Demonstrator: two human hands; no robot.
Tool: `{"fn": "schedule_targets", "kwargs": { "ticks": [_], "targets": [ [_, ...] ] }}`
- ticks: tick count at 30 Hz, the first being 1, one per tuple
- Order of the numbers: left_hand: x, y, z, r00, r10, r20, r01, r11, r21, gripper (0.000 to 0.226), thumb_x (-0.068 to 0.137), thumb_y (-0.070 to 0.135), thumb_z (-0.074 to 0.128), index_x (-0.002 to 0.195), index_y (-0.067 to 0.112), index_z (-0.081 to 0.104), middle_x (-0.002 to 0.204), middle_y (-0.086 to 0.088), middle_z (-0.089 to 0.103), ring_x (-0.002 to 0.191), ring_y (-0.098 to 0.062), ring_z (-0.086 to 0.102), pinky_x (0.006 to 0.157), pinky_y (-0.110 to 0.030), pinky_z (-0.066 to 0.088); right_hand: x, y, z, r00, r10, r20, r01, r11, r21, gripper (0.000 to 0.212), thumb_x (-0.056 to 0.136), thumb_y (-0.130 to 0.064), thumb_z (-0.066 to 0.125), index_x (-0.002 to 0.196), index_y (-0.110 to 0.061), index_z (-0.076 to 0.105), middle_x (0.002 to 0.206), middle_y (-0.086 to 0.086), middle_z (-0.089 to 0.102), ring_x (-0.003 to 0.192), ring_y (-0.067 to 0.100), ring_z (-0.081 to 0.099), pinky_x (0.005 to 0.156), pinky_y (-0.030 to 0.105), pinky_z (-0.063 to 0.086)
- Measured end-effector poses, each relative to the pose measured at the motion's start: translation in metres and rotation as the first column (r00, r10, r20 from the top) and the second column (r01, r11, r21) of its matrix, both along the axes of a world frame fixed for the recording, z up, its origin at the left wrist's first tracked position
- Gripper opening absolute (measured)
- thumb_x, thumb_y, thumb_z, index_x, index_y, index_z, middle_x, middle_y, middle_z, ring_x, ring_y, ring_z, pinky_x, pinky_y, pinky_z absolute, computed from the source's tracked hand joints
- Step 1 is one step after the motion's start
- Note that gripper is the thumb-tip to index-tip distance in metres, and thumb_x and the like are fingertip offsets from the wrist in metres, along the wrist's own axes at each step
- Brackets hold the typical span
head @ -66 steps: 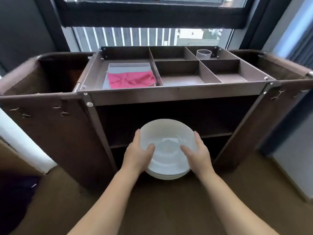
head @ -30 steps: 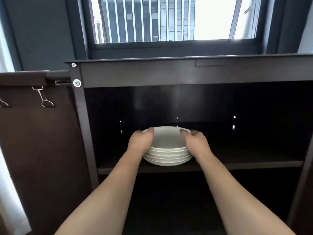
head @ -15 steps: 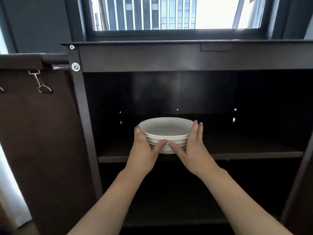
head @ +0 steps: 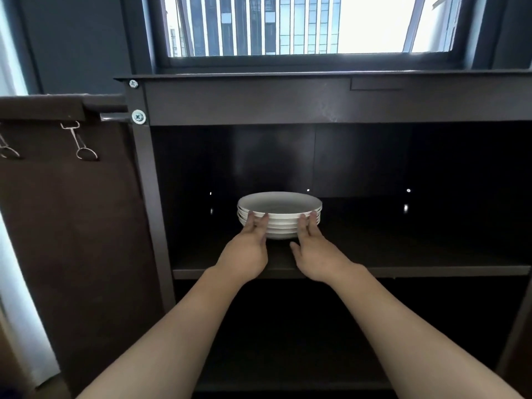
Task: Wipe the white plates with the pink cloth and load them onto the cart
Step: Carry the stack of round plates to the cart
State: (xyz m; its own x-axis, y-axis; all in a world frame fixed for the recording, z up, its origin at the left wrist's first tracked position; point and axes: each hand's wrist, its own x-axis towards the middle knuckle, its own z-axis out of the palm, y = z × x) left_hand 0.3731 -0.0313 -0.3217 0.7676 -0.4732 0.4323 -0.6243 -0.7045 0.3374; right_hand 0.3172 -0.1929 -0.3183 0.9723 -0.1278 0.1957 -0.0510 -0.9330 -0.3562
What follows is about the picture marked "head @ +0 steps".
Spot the person's left forearm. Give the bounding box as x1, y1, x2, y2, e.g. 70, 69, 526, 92
79, 265, 250, 399

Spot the person's right hand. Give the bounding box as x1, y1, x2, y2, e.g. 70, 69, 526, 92
289, 212, 357, 285

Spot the person's left hand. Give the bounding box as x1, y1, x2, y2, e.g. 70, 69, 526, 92
214, 210, 271, 286

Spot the white sheer curtain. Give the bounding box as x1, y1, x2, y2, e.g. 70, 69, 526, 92
0, 0, 61, 387

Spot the metal hook clip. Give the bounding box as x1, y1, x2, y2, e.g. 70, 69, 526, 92
0, 132, 22, 160
60, 120, 99, 161

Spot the brown housekeeping cart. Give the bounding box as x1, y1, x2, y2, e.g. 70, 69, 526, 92
0, 70, 532, 399

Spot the dark window frame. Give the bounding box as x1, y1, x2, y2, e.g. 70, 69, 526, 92
116, 0, 532, 75

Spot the person's right forearm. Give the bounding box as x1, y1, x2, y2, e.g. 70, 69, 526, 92
328, 263, 525, 399

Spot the pile of white round plates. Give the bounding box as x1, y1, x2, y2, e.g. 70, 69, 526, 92
237, 191, 324, 240

